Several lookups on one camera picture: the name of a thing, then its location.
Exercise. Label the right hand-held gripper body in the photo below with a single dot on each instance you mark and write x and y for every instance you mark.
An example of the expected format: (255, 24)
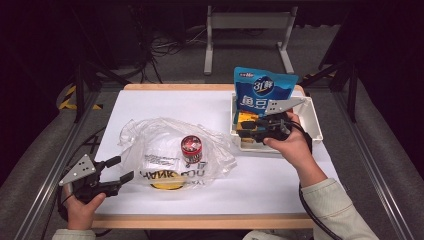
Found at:
(280, 123)

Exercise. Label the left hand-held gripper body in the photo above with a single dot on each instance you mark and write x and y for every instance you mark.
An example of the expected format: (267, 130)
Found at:
(80, 170)

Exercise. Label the yellow drink carton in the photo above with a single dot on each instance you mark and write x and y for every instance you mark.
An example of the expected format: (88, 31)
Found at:
(246, 117)

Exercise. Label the white plastic bin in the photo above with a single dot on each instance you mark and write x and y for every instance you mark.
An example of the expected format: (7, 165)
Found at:
(310, 116)

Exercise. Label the clear plastic shopping bag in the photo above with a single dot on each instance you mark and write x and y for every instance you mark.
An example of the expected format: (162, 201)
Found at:
(150, 150)

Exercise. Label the blue snack pouch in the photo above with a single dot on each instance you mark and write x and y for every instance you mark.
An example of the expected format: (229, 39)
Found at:
(263, 86)

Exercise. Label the person's right hand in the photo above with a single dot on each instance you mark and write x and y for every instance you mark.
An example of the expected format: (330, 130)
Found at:
(296, 150)

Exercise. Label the person's left hand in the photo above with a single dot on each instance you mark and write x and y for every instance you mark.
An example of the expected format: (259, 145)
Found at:
(81, 213)

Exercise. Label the red-lidded jar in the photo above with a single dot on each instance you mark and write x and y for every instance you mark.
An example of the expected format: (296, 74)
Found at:
(191, 146)

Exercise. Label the yellow black hazard tape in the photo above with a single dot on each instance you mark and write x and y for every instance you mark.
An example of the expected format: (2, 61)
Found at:
(66, 100)

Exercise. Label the black tripod stand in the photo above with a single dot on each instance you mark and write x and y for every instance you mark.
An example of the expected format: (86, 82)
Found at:
(80, 90)
(350, 83)

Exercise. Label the white metal stand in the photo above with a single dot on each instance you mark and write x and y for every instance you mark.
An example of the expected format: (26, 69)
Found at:
(250, 20)

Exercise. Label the aluminium floor rail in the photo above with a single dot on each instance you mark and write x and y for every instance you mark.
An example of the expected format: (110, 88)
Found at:
(46, 186)
(376, 166)

